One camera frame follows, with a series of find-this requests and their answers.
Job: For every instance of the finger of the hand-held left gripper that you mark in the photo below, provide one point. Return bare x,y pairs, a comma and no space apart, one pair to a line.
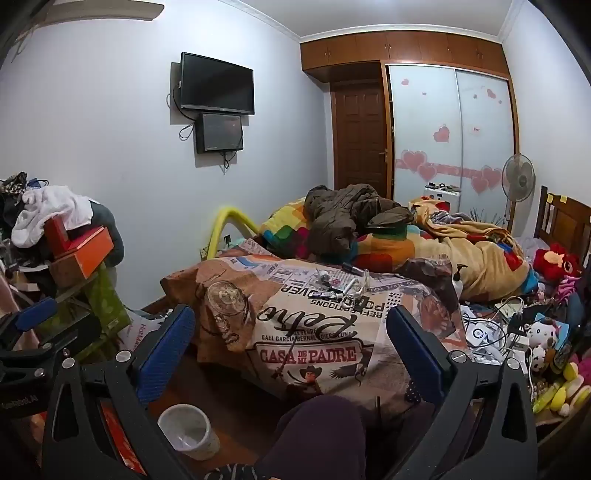
34,314
78,332

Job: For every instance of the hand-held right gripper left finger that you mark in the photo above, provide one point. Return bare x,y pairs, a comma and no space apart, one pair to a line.
168,350

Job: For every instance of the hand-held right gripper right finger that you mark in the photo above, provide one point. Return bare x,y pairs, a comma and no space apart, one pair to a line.
415,353

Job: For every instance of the white plastic cup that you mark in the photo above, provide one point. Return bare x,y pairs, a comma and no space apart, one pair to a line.
187,431

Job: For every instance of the white disposable razor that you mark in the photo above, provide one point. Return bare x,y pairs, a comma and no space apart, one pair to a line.
353,289

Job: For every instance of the clear wand with white head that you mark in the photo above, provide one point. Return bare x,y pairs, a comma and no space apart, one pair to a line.
324,281

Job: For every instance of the pink cloth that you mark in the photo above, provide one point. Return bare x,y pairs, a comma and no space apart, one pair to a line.
11,295

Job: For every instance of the white plastic bag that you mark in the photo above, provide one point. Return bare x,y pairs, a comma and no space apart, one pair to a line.
138,337

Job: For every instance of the green patterned bag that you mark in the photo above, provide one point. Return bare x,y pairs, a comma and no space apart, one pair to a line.
104,304

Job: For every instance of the white round device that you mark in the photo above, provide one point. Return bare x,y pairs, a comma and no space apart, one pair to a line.
476,333

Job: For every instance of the orange box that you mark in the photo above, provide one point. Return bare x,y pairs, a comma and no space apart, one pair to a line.
87,251

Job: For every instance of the white pump bottle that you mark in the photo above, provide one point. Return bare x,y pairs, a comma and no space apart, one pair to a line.
457,281

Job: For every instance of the red box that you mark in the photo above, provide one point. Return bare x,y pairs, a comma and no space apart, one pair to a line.
56,230

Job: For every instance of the orange red packet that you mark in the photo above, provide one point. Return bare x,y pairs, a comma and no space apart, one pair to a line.
117,429

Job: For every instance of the dark grey cloth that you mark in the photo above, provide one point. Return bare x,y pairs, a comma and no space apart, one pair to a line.
108,230

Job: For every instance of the purple tube with black cap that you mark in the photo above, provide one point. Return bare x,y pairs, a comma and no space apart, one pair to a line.
352,267

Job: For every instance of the white cloth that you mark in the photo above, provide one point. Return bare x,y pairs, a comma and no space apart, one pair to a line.
46,207

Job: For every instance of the newspaper printed blanket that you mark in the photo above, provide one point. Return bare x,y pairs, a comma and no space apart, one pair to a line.
277,323

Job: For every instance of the beige yellow blanket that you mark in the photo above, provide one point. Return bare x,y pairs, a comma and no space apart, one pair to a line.
485,258

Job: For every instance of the white spotted plush toy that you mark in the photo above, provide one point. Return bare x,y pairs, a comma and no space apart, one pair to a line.
542,334

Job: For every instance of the person's leg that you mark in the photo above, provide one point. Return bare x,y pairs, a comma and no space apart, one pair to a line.
318,438

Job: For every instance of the leopard print cloth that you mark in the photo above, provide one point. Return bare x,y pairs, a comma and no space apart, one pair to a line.
11,184

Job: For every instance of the yellow curved tube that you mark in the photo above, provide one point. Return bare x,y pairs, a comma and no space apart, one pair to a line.
221,219

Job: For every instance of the yellow plush toy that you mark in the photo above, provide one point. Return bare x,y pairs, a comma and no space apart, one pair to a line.
561,394

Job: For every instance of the brown padded jacket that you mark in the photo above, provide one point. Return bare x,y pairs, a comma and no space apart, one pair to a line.
337,217

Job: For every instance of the small white side table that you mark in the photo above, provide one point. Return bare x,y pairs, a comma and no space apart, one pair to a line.
443,196

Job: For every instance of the pink plush toy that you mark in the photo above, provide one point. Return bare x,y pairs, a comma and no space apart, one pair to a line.
567,286

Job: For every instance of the red plush toy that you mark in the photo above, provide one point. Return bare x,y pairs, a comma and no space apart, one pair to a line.
554,261

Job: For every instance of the colourful patchwork blanket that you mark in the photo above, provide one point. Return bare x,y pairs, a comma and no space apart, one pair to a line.
286,226

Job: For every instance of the wooden headboard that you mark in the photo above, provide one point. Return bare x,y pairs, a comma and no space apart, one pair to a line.
565,221

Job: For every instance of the standing electric fan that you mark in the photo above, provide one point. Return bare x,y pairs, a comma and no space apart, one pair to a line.
518,177

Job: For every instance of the black box under television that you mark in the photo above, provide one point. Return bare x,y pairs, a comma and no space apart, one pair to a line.
219,133

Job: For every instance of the brown wooden door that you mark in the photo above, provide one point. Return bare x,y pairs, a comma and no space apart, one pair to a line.
360,134

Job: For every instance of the frosted wardrobe door with hearts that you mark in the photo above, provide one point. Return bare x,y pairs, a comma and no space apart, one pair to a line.
422,115
485,129

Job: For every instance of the wooden overhead cabinets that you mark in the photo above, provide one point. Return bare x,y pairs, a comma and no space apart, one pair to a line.
406,46

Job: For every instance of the beige ceiling fan blade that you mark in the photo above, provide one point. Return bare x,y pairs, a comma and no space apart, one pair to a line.
92,11

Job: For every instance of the black wall television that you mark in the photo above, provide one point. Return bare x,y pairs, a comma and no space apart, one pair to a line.
217,83

